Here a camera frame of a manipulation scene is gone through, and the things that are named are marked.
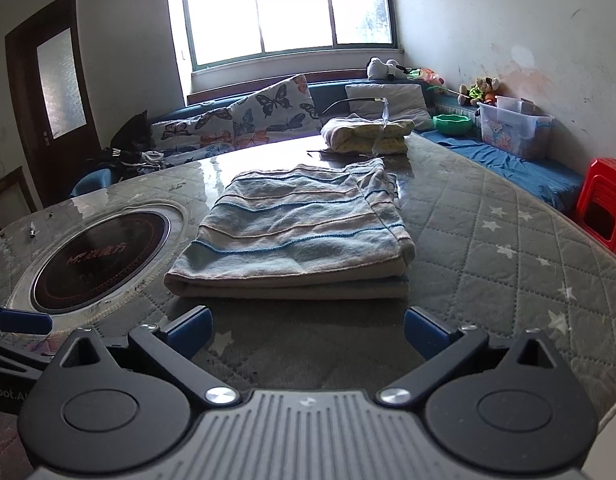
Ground round built-in induction cooktop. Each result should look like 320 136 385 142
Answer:
7 199 187 317

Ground blue sofa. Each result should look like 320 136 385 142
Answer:
70 77 586 213

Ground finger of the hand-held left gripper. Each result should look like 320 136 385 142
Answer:
0 307 54 336

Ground white plush toy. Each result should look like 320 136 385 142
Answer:
366 56 409 81

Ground dark wooden door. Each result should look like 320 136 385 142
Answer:
5 0 101 206

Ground brown plush toys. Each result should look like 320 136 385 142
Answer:
458 76 501 107

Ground grey pillow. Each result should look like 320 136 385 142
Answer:
344 81 435 133

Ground green bowl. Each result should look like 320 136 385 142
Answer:
433 114 473 136

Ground thin dark wire hanger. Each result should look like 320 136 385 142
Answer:
305 95 390 160

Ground window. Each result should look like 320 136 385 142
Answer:
178 0 406 73

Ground folded yellow patterned blanket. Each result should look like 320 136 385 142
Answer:
320 114 416 157

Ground red plastic stool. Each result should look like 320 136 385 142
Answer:
575 157 616 253

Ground butterfly print pillow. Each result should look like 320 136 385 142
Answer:
150 106 239 166
228 74 324 147

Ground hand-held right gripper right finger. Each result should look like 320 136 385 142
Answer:
377 307 573 407

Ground clear plastic storage box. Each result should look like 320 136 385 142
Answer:
477 95 556 160

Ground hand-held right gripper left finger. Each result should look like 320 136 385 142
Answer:
44 306 241 407

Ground green orange toy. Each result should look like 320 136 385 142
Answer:
408 66 445 87

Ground black bag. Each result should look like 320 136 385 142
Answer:
110 110 154 153

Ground blue beige striped knit garment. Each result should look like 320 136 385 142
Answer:
164 157 416 301

